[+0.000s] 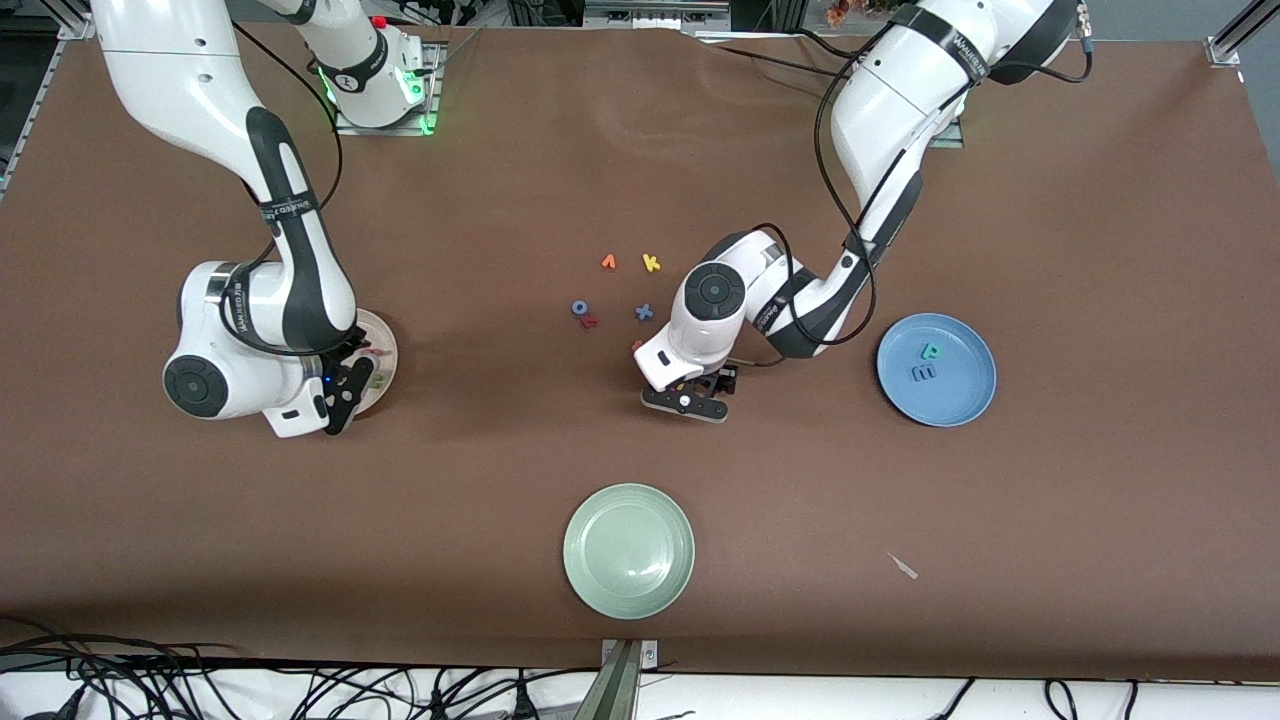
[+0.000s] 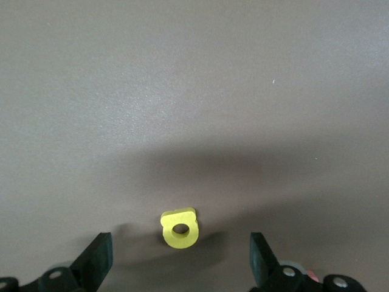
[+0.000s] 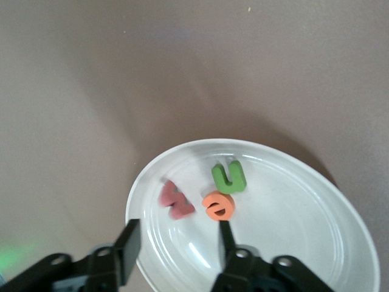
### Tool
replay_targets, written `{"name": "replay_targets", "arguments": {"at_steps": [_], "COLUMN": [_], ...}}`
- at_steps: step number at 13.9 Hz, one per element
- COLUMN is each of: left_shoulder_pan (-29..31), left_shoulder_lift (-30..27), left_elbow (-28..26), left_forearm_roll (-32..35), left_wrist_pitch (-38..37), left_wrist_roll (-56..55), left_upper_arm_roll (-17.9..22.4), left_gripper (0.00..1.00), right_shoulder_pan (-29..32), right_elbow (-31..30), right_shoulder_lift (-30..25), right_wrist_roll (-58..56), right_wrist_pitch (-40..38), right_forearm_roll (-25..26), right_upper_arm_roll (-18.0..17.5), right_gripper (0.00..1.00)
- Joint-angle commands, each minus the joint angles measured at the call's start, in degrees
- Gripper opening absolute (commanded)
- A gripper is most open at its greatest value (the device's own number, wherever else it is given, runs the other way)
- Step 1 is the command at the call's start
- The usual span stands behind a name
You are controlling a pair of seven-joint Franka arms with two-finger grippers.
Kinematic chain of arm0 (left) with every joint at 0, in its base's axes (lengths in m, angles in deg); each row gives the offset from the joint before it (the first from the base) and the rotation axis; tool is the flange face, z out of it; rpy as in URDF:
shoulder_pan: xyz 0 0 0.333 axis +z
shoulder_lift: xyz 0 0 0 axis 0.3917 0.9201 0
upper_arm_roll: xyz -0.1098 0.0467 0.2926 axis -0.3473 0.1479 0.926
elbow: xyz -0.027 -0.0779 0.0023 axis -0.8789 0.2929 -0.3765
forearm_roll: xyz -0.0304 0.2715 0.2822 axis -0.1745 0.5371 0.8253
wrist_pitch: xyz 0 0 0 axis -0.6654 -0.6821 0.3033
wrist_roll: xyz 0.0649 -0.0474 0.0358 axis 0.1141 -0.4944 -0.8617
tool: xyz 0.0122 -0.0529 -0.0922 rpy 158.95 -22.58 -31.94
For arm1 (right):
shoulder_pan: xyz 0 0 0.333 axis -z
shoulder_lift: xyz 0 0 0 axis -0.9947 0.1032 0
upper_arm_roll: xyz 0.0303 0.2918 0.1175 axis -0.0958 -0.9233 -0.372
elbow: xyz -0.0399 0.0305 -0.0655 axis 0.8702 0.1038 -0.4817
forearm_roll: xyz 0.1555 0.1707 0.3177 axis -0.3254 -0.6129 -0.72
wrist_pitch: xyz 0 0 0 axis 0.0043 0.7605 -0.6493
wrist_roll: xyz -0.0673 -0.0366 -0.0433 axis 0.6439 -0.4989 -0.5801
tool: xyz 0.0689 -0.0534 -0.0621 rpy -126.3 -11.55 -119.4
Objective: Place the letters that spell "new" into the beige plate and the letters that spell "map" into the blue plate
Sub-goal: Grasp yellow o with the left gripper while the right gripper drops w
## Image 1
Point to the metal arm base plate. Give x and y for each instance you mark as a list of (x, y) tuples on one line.
[(385, 131), (950, 140)]

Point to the small white paper scrap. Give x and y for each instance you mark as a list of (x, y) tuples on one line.
[(903, 566)]

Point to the blue round plate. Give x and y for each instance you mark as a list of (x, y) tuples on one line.
[(960, 400)]

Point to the blue foam letter x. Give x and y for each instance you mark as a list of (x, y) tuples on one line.
[(644, 312)]

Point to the yellow foam letter k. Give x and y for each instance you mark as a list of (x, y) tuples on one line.
[(648, 263)]

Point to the blue foam letter m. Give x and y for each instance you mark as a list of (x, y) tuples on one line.
[(924, 373)]

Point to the pale green round plate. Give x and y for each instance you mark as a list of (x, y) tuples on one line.
[(629, 551)]

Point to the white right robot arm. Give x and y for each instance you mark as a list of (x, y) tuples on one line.
[(170, 60)]

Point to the orange flower bunch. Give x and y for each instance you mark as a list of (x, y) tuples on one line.
[(850, 10)]

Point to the brown table cover mat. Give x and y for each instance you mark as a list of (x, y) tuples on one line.
[(560, 160)]

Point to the silver aluminium frame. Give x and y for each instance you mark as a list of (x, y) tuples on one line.
[(655, 15)]

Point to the beige brown round plate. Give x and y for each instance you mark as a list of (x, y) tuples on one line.
[(385, 345)]

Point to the grey metal mount bracket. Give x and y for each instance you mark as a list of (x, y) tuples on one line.
[(622, 690)]

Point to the aluminium frame profile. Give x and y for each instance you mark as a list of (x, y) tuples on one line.
[(1225, 48), (40, 90)]

